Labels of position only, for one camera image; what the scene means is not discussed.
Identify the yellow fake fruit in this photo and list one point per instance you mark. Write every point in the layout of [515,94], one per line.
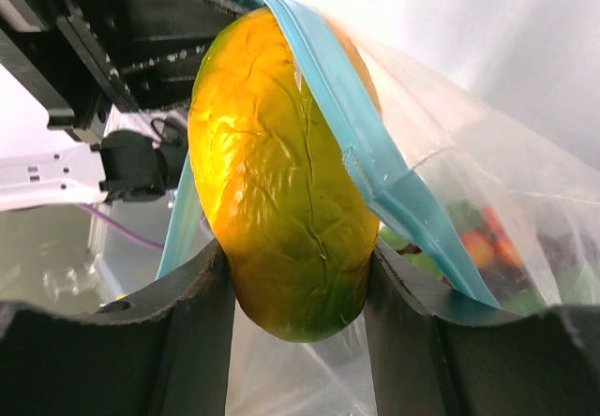
[295,229]

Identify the small orange red fake fruit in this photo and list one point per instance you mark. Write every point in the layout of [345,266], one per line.
[488,241]

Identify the clear zip top bag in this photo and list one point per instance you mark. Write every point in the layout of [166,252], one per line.
[427,158]

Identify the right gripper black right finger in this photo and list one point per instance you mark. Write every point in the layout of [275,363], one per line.
[435,351]

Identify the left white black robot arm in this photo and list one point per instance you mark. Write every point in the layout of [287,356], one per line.
[123,165]

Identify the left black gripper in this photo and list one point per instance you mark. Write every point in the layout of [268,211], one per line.
[80,58]

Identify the dark purple fake grapes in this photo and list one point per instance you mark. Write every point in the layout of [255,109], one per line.
[505,277]

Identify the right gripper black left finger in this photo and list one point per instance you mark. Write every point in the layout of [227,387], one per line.
[163,350]

